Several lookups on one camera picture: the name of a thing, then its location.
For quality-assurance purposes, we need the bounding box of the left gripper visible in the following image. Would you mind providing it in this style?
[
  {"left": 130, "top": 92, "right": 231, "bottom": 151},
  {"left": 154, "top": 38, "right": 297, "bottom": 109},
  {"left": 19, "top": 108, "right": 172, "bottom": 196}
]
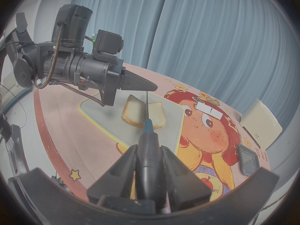
[{"left": 44, "top": 52, "right": 158, "bottom": 106}]

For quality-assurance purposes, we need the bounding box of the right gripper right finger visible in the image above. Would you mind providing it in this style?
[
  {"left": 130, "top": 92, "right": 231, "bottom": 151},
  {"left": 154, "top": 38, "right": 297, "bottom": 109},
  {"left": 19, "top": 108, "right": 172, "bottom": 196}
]
[{"left": 160, "top": 145, "right": 213, "bottom": 212}]

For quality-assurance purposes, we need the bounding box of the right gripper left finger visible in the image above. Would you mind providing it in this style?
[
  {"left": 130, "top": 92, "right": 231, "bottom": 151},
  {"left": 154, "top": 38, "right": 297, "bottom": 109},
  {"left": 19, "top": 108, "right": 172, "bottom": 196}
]
[{"left": 87, "top": 144, "right": 139, "bottom": 204}]

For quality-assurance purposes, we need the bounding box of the knife with blue-green handle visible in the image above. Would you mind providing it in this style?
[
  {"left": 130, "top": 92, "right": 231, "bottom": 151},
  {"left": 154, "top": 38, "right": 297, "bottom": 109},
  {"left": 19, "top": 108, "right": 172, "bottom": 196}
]
[{"left": 135, "top": 91, "right": 169, "bottom": 208}]

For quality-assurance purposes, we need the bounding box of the slice of bread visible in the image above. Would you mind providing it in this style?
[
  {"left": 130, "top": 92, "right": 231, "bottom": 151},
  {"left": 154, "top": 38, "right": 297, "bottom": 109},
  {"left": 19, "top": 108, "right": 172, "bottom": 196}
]
[{"left": 122, "top": 94, "right": 167, "bottom": 129}]

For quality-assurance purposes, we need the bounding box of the cream toaster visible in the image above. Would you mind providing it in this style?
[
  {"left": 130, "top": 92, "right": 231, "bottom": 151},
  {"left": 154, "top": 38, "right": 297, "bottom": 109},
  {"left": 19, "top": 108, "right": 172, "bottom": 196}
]
[{"left": 239, "top": 98, "right": 283, "bottom": 151}]

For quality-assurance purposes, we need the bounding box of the cutting board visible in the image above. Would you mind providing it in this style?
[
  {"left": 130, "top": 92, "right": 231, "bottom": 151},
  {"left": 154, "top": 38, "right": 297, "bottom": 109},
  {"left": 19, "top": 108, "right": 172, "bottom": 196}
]
[{"left": 77, "top": 91, "right": 184, "bottom": 155}]

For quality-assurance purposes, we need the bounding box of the blue curtain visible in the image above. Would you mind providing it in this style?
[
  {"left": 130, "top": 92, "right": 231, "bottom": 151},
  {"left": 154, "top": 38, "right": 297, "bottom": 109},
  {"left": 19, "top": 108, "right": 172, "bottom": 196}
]
[
  {"left": 146, "top": 0, "right": 299, "bottom": 135},
  {"left": 70, "top": 0, "right": 170, "bottom": 70}
]

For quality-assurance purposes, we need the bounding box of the dark grey tray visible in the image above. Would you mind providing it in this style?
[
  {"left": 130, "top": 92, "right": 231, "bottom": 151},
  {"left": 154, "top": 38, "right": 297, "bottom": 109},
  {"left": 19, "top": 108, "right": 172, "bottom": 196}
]
[{"left": 237, "top": 144, "right": 260, "bottom": 175}]

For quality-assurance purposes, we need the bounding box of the white knife rest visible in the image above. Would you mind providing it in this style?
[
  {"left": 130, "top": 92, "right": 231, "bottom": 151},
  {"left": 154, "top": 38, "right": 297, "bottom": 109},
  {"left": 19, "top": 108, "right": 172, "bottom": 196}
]
[{"left": 195, "top": 101, "right": 224, "bottom": 120}]

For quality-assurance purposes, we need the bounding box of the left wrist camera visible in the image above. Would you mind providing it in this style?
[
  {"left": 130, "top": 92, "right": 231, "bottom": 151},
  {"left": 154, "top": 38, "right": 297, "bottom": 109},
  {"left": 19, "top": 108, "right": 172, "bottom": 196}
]
[{"left": 92, "top": 29, "right": 124, "bottom": 65}]

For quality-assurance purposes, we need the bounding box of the black cable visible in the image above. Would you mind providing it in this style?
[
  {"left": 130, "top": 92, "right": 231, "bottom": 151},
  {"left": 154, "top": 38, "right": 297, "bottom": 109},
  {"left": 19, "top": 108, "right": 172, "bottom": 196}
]
[{"left": 0, "top": 83, "right": 28, "bottom": 129}]

